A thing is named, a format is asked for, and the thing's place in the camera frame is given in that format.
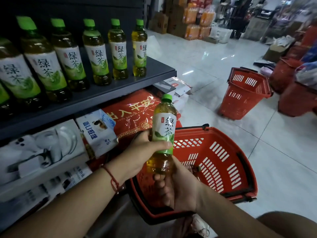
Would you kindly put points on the plastic green tea bottle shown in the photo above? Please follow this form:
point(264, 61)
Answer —
point(164, 126)

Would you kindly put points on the person's left hand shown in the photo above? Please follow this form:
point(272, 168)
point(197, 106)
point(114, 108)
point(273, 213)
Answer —
point(131, 158)

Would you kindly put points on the packs of orange drink bottles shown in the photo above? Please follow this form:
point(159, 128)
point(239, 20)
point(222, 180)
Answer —
point(198, 22)

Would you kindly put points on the red handheld shopping basket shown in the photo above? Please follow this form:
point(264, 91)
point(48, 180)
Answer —
point(218, 158)

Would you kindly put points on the dark metal shelf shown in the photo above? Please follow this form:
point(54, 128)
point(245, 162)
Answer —
point(111, 94)

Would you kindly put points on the person's right forearm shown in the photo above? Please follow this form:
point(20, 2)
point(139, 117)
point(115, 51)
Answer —
point(230, 220)

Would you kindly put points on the white kettle box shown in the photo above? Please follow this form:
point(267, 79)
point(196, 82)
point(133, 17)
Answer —
point(37, 151)

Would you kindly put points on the red doormat with gold print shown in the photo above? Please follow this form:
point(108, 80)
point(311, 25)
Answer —
point(133, 113)

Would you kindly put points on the small white cardboard boxes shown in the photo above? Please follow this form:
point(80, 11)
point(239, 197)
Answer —
point(175, 89)

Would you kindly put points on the person's leg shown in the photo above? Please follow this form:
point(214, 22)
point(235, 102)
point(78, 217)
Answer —
point(289, 225)

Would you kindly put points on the clear plastic bag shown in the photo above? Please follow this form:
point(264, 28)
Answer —
point(195, 228)

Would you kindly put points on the person's left forearm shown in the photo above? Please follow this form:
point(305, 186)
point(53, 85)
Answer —
point(64, 208)

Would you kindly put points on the row of green tea bottles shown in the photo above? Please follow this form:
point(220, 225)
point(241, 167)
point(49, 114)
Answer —
point(47, 69)

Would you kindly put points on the stack of brown cardboard boxes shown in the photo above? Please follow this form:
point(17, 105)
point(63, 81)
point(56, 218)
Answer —
point(170, 19)

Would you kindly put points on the white appliance box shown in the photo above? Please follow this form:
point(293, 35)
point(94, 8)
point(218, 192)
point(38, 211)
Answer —
point(37, 190)

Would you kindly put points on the person's left thumb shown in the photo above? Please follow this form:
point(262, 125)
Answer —
point(157, 146)

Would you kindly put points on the white and blue package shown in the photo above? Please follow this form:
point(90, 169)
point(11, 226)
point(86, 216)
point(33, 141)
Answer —
point(99, 133)

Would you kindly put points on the open cardboard box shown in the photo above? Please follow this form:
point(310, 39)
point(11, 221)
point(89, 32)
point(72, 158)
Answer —
point(277, 50)

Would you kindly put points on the red wheeled shopping basket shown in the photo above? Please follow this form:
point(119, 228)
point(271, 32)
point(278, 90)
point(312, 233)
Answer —
point(241, 96)

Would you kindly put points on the person's right thumb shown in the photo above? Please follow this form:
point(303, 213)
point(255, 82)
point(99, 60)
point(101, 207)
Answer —
point(177, 167)

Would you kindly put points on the person's right hand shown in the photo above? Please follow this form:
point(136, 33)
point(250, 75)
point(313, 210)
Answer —
point(183, 190)

